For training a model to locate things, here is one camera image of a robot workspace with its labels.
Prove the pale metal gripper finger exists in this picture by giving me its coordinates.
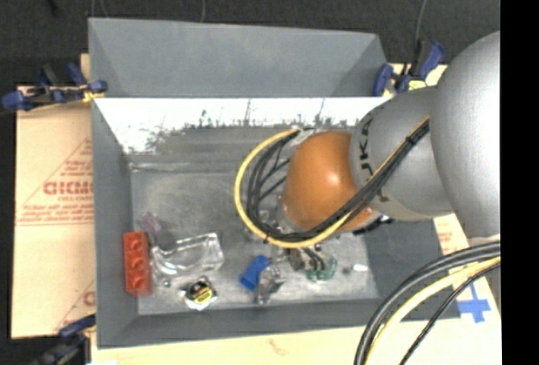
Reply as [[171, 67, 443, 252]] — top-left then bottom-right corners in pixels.
[[253, 277, 282, 306], [264, 260, 290, 281]]

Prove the blue flat block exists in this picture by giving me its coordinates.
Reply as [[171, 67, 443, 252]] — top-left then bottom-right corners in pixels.
[[238, 255, 271, 292]]

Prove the black and yellow round tape measure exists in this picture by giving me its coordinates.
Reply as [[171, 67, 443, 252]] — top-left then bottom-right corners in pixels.
[[180, 276, 219, 311]]

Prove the clear glass dish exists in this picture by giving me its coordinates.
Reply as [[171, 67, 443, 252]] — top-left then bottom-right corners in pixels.
[[150, 231, 225, 287]]

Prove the red toy brick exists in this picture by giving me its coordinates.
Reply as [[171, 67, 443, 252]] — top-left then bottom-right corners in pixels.
[[122, 231, 153, 298]]

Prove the clear purple plastic piece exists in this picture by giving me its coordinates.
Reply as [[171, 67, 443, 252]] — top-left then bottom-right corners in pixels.
[[138, 211, 163, 241]]

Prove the grey metal bin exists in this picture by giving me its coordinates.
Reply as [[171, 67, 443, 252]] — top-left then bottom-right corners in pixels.
[[87, 17, 461, 347]]

